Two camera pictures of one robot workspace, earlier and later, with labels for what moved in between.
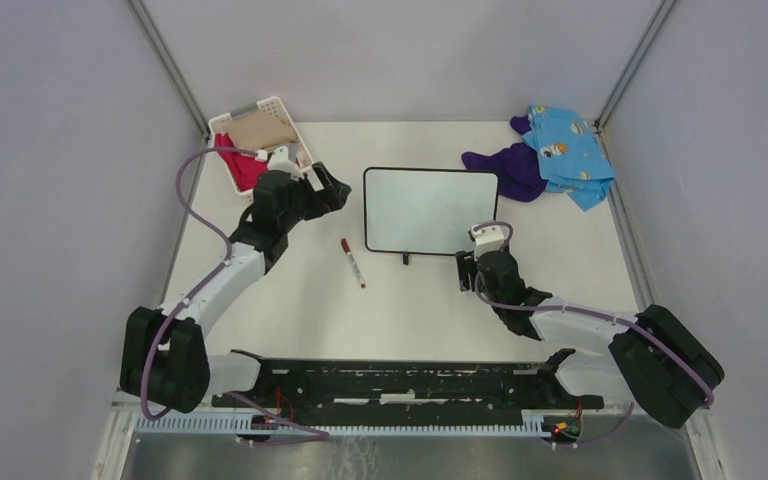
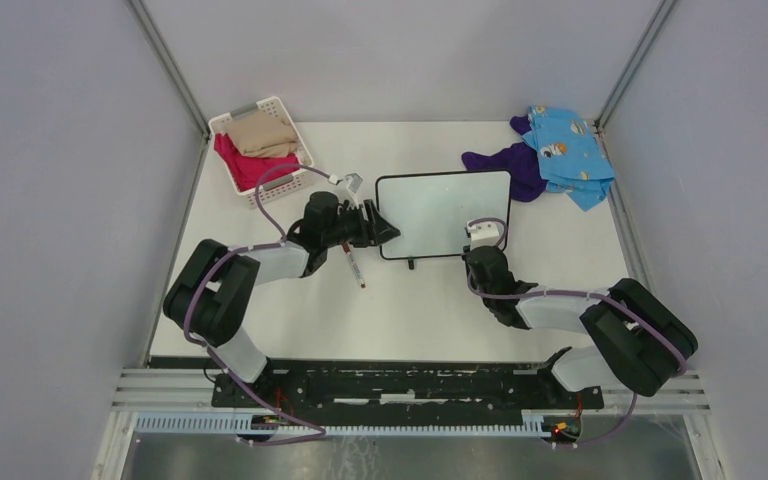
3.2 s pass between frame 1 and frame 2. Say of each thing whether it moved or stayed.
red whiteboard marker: stayed
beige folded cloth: stayed
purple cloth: stayed
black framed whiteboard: moved
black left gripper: moved
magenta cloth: stayed
